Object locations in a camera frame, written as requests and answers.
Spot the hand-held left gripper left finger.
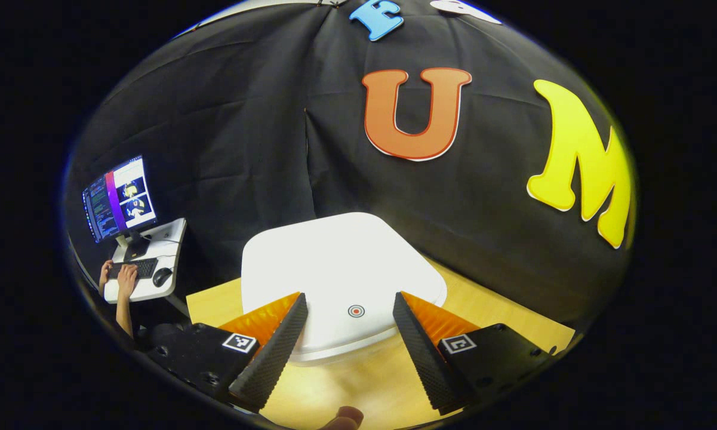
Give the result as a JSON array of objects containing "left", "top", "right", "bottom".
[{"left": 145, "top": 292, "right": 309, "bottom": 414}]

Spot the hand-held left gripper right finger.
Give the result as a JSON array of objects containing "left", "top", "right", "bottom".
[{"left": 392, "top": 291, "right": 554, "bottom": 416}]

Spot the white desktop garbage bin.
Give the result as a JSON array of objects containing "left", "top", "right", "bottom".
[{"left": 241, "top": 212, "right": 448, "bottom": 366}]

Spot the wooden desktop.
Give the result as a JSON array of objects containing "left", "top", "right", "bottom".
[{"left": 185, "top": 257, "right": 577, "bottom": 430}]

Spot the black keyboard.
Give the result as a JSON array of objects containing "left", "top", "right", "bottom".
[{"left": 109, "top": 258, "right": 159, "bottom": 280}]

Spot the computer monitor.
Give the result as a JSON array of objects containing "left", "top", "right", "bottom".
[{"left": 82, "top": 155, "right": 159, "bottom": 260}]

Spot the black backdrop cloth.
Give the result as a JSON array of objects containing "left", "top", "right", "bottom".
[{"left": 66, "top": 0, "right": 636, "bottom": 326}]

